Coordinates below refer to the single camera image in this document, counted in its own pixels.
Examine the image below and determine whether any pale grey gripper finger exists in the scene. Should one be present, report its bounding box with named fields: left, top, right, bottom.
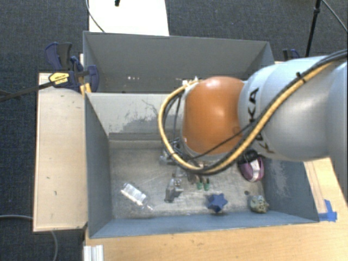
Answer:
left=159, top=148, right=177, bottom=166
left=164, top=177, right=185, bottom=203

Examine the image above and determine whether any grey metal bin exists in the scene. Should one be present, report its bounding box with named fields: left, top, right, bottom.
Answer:
left=82, top=30, right=320, bottom=239

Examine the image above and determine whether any clear plastic bottle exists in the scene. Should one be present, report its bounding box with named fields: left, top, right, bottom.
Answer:
left=120, top=183, right=154, bottom=212

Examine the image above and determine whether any blue star-shaped block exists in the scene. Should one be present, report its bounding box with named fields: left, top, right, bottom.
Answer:
left=206, top=193, right=228, bottom=215

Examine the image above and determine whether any purple and white round object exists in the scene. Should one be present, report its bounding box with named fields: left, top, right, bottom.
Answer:
left=237, top=150, right=265, bottom=183

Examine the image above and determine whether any grey-green lumpy ball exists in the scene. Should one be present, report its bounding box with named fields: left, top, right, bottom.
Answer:
left=248, top=195, right=270, bottom=215

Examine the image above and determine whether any pale wood flat board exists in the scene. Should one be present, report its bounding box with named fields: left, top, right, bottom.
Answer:
left=32, top=72, right=89, bottom=232

